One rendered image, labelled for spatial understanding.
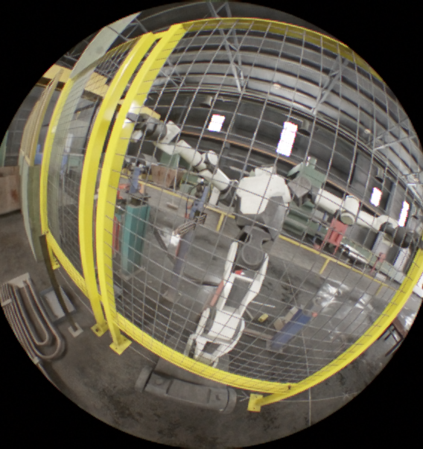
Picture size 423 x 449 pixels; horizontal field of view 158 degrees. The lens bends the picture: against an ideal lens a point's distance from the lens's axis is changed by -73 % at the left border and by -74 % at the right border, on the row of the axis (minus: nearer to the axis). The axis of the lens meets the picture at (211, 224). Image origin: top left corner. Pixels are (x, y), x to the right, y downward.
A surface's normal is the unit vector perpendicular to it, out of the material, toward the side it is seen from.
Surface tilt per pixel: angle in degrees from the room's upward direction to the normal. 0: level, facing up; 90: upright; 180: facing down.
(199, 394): 0
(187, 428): 0
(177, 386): 0
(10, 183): 90
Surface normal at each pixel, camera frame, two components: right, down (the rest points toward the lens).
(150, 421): 0.31, -0.91
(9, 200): 0.92, 0.36
